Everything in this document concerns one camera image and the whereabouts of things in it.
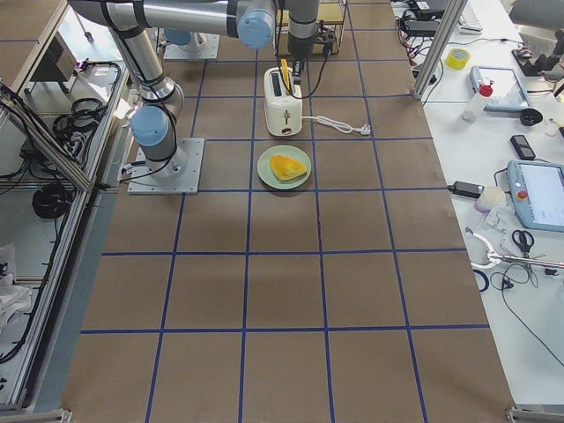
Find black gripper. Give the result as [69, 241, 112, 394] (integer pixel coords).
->
[287, 18, 335, 85]

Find white two-slot toaster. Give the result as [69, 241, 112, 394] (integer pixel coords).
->
[263, 68, 302, 137]

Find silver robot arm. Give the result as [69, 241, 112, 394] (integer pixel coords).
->
[163, 28, 207, 50]
[69, 1, 334, 184]

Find yellow bread slice in toaster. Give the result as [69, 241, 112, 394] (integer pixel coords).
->
[280, 58, 293, 95]

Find golden triangular bread pastry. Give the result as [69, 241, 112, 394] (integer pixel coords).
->
[269, 154, 308, 182]

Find pale green round plate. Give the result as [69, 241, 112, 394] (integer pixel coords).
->
[256, 145, 311, 189]

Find yellow tape roll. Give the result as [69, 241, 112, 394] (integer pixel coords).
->
[445, 48, 471, 71]

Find red-capped squeeze bottle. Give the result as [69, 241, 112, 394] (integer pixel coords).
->
[461, 81, 494, 122]

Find black power adapter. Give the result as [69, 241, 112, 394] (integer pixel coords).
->
[448, 181, 484, 199]

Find far blue teach pendant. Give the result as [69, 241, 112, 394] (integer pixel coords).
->
[470, 65, 531, 112]

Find blue teach pendant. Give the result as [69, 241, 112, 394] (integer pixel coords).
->
[470, 65, 531, 112]
[508, 160, 563, 233]

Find white round container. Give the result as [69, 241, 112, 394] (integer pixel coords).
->
[474, 186, 506, 213]

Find grey control box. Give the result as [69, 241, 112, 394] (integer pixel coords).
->
[30, 32, 77, 93]

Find near blue teach pendant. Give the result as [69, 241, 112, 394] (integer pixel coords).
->
[508, 160, 563, 233]

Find black scissors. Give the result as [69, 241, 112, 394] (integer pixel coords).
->
[511, 229, 535, 258]

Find wire and wood shelf rack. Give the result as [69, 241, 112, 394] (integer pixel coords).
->
[273, 0, 348, 57]

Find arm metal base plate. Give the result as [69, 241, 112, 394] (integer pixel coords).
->
[127, 138, 204, 195]
[164, 29, 220, 61]

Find aluminium frame post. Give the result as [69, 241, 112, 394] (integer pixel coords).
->
[412, 0, 467, 100]

